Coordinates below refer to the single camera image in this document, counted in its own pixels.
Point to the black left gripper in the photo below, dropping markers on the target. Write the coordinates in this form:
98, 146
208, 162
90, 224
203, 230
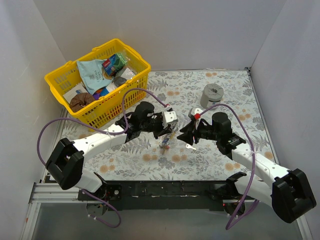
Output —
160, 124

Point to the floral table mat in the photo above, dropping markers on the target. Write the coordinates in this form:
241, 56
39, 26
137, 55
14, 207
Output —
143, 159

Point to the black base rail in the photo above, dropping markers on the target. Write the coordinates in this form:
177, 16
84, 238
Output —
172, 203

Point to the aluminium frame rail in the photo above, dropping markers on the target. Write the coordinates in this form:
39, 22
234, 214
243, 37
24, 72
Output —
118, 190

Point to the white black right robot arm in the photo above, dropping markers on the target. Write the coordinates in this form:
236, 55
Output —
287, 192

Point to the yellow headed key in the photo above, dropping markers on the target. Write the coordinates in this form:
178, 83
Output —
172, 135

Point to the blue green sponge pack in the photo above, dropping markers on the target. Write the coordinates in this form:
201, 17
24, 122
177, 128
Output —
114, 64

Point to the grey tape roll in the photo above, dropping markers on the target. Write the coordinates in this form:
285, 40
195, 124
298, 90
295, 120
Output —
212, 94

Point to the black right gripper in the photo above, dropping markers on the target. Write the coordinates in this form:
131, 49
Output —
195, 132

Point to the brown round pastry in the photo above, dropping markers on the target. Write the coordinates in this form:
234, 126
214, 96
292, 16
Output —
80, 101

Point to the white card box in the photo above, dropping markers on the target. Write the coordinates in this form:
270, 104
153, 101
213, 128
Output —
78, 89

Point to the light blue chips bag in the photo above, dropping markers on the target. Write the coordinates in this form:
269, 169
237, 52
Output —
93, 75

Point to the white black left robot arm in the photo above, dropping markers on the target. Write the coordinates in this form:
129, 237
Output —
68, 158

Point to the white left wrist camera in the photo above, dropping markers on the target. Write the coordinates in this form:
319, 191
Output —
169, 117

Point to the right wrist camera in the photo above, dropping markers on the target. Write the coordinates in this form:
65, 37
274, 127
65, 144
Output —
195, 115

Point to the silver loose key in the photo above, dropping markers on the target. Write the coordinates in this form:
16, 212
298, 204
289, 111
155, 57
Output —
188, 146

